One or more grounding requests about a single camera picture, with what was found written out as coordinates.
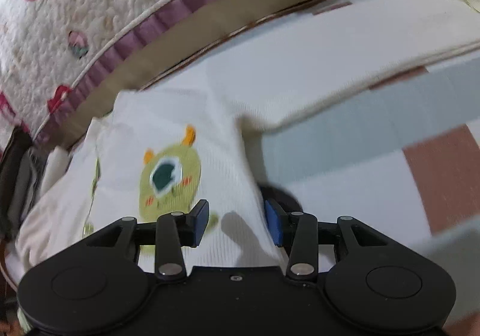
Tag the checkered play mat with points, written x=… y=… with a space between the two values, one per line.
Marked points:
x=356 y=133

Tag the cream zip-up hoodie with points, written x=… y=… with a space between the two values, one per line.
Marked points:
x=225 y=133

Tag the dark brown knit sweater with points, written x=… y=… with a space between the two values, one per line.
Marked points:
x=18 y=144

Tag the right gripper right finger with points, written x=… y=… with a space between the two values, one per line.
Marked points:
x=296 y=233

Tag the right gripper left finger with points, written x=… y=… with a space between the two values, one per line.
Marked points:
x=174 y=231

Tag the grey folded garment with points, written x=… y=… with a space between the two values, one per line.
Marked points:
x=32 y=167

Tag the white folded garment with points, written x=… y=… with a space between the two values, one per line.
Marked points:
x=56 y=166

